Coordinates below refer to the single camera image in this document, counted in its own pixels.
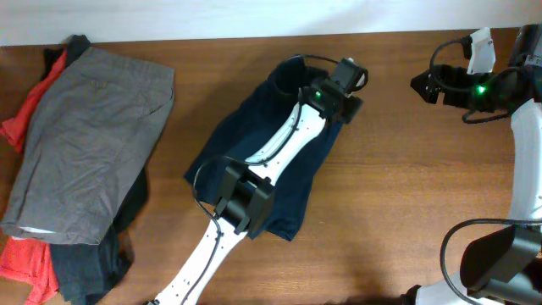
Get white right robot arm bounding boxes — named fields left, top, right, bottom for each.
left=398, top=24, right=541, bottom=305

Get black garment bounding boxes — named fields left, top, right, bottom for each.
left=40, top=34, right=149, bottom=305

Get grey shorts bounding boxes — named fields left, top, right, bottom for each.
left=1, top=47, right=174, bottom=245

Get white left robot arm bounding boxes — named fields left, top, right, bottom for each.
left=152, top=80, right=366, bottom=305

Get navy blue shorts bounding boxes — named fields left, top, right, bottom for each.
left=185, top=58, right=343, bottom=241

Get red garment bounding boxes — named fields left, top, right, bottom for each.
left=1, top=50, right=67, bottom=305

